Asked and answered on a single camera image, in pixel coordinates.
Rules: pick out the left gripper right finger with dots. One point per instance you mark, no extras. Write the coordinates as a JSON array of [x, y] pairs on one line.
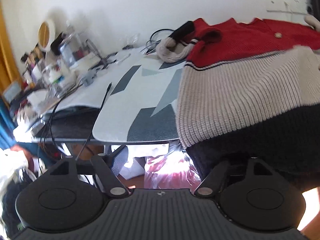
[[213, 182]]

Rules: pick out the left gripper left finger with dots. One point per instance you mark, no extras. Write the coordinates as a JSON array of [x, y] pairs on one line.
[[102, 164]]

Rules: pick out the red beige knit cardigan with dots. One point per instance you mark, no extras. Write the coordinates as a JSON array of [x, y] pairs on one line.
[[247, 90]]

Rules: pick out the person right hand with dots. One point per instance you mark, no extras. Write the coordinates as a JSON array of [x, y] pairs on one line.
[[313, 22]]

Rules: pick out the pink plastic bag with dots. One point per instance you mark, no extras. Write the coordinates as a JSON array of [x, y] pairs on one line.
[[171, 171]]

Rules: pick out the black glass desk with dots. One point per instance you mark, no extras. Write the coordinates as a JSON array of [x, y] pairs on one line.
[[62, 124]]

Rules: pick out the geometric pattern desk mat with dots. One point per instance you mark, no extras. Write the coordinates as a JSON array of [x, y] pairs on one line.
[[142, 104]]

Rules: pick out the teal curtain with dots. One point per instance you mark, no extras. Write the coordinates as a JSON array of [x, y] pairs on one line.
[[7, 138]]

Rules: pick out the round vanity mirror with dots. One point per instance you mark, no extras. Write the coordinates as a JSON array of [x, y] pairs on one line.
[[46, 34]]

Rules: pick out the white wall socket panel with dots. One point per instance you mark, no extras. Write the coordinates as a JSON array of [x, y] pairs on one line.
[[289, 6]]

